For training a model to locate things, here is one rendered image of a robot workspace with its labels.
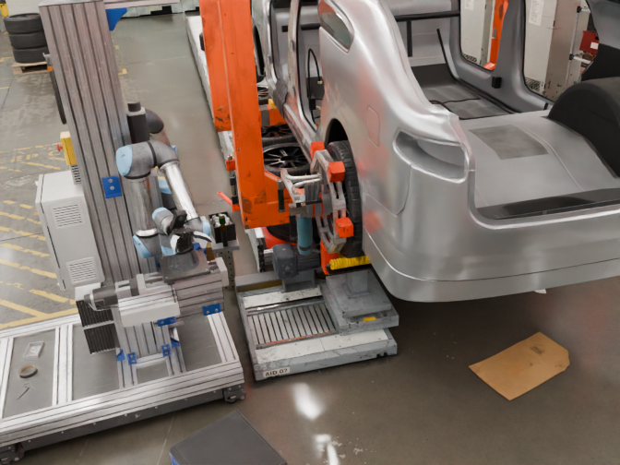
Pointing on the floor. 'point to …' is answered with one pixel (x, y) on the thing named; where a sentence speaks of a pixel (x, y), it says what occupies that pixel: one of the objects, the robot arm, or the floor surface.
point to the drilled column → (229, 268)
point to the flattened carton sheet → (523, 365)
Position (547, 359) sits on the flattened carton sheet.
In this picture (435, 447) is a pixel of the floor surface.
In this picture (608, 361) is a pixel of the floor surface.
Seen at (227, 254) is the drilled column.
